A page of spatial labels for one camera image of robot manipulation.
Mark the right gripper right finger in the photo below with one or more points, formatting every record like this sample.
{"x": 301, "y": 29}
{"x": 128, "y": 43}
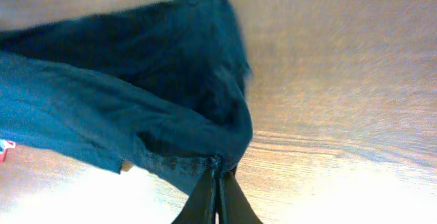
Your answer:
{"x": 233, "y": 206}

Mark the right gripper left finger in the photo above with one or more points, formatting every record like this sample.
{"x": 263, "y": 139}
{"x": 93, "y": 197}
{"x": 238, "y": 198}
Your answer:
{"x": 200, "y": 206}

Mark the navy blue shorts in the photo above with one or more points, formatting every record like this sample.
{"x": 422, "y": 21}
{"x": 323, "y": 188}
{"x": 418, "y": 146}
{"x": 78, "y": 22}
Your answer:
{"x": 161, "y": 86}

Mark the salmon pink folded garment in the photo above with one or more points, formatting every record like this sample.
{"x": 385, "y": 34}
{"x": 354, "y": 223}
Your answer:
{"x": 5, "y": 145}

